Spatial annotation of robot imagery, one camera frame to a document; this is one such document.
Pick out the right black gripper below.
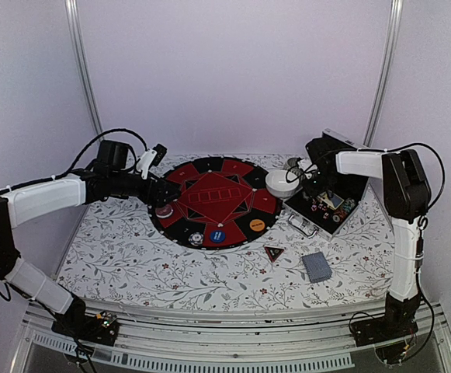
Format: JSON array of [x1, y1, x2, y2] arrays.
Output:
[[301, 169, 335, 199]]

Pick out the clear red dealer button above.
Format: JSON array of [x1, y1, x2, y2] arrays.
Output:
[[154, 203, 174, 219]]

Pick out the blue ten poker chip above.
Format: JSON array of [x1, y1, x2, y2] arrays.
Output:
[[188, 232, 204, 247]]

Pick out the blue small blind button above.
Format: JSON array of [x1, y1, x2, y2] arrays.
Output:
[[209, 230, 227, 244]]

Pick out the orange big blind button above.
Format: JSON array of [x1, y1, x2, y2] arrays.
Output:
[[249, 218, 266, 232]]

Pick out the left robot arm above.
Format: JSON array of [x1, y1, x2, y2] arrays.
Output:
[[0, 141, 180, 337]]

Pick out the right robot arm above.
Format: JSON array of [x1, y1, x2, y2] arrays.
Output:
[[304, 137, 432, 339]]

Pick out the card deck in case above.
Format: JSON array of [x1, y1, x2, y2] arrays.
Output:
[[317, 191, 345, 211]]

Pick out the aluminium poker chip case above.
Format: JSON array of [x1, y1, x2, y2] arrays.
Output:
[[284, 129, 369, 240]]

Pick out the grey striped ceramic mug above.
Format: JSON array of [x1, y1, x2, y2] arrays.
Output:
[[283, 158, 302, 173]]

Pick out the white ceramic bowl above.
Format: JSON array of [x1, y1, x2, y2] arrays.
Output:
[[265, 169, 300, 199]]

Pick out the poker chip stack right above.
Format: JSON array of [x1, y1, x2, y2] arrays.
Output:
[[332, 198, 357, 224]]

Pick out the round red black poker mat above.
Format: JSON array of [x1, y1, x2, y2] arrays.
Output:
[[147, 156, 283, 250]]

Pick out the black triangular all-in marker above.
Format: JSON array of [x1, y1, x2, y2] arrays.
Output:
[[264, 246, 285, 263]]

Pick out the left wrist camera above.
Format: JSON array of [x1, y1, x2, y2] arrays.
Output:
[[135, 144, 168, 180]]

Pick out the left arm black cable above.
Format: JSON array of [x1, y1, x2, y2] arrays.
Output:
[[0, 127, 148, 195]]

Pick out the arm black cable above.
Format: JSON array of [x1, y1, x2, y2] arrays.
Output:
[[403, 141, 447, 230], [0, 127, 148, 195]]

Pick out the right aluminium frame post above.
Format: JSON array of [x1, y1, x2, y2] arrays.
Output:
[[363, 0, 404, 147]]

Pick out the aluminium frame post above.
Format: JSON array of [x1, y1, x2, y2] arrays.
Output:
[[363, 0, 404, 147], [64, 0, 103, 135]]

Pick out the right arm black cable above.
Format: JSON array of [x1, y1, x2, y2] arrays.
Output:
[[403, 141, 447, 230]]

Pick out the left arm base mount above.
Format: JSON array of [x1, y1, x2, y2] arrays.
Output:
[[51, 295, 120, 347]]

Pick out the aluminium front rail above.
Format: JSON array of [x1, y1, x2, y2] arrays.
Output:
[[11, 301, 451, 372]]

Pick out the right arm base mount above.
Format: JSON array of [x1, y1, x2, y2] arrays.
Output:
[[348, 293, 435, 365]]

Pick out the left aluminium frame post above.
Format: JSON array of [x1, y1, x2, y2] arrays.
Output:
[[64, 0, 103, 135]]

